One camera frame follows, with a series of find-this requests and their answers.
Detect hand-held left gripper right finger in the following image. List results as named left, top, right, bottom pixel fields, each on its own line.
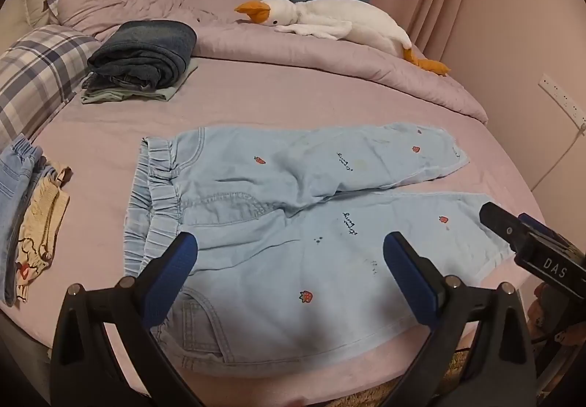
left=383, top=232, right=537, bottom=407

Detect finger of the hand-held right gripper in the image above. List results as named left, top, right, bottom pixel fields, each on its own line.
left=517, top=212, right=582, bottom=252
left=479, top=202, right=586, bottom=286

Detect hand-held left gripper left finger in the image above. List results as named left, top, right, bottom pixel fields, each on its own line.
left=49, top=232, right=204, bottom=407

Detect light blue embroidered pants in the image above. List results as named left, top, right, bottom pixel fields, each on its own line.
left=123, top=123, right=516, bottom=378

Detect white power strip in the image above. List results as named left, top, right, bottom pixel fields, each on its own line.
left=539, top=74, right=586, bottom=124

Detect pale yellow garment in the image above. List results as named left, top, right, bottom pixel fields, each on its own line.
left=16, top=164, right=73, bottom=302

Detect folded pale green garment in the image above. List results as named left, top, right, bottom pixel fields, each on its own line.
left=81, top=59, right=200, bottom=104

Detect blue elastic waist jeans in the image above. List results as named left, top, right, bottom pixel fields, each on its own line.
left=0, top=133, right=47, bottom=307

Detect pink bed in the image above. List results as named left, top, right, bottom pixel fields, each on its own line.
left=0, top=54, right=550, bottom=401

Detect folded dark jeans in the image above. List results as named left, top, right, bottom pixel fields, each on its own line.
left=87, top=21, right=197, bottom=89

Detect lilac quilt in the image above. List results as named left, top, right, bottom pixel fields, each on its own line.
left=59, top=0, right=488, bottom=124

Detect plaid pillow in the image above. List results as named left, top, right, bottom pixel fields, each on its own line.
left=0, top=25, right=102, bottom=147

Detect white goose plush toy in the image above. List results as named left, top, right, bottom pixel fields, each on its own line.
left=234, top=0, right=452, bottom=77

